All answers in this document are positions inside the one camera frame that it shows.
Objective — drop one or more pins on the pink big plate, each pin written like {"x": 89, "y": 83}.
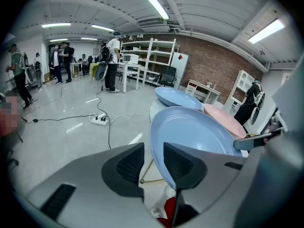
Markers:
{"x": 221, "y": 117}

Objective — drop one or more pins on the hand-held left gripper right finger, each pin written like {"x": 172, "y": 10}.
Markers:
{"x": 213, "y": 174}

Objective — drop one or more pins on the white microwave oven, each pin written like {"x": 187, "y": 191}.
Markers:
{"x": 129, "y": 58}

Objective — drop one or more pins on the person's red trousers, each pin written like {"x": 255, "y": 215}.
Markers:
{"x": 169, "y": 205}

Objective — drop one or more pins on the ceiling air conditioner unit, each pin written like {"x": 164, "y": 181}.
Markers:
{"x": 153, "y": 25}

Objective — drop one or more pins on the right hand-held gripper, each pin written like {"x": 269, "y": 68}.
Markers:
{"x": 294, "y": 98}

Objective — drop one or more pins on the long ceiling light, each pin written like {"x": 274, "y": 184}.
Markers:
{"x": 55, "y": 25}
{"x": 155, "y": 3}
{"x": 58, "y": 40}
{"x": 266, "y": 31}
{"x": 103, "y": 28}
{"x": 89, "y": 39}

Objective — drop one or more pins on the tall white cabinet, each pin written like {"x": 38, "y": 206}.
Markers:
{"x": 231, "y": 98}

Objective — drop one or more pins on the white rice cooker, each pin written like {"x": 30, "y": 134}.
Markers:
{"x": 151, "y": 78}

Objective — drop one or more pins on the yellow-green chair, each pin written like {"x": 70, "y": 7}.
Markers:
{"x": 93, "y": 70}

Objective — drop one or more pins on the white fridge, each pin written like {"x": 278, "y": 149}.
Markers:
{"x": 179, "y": 65}

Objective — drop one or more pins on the black office chair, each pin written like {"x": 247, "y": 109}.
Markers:
{"x": 168, "y": 73}

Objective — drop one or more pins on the white low desk with drawers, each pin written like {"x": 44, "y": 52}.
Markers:
{"x": 190, "y": 88}

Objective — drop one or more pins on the person's light shoe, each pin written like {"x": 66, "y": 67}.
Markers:
{"x": 170, "y": 192}

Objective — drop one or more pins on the black white oval disc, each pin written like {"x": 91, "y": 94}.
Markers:
{"x": 254, "y": 115}
{"x": 101, "y": 71}

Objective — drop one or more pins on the blue big plate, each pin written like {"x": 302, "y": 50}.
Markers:
{"x": 178, "y": 97}
{"x": 190, "y": 129}

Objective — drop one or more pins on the white power strip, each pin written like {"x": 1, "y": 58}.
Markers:
{"x": 98, "y": 122}

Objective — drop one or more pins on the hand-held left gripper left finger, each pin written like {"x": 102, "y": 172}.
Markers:
{"x": 95, "y": 186}

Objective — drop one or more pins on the white shelving rack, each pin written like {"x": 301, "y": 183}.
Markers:
{"x": 150, "y": 56}

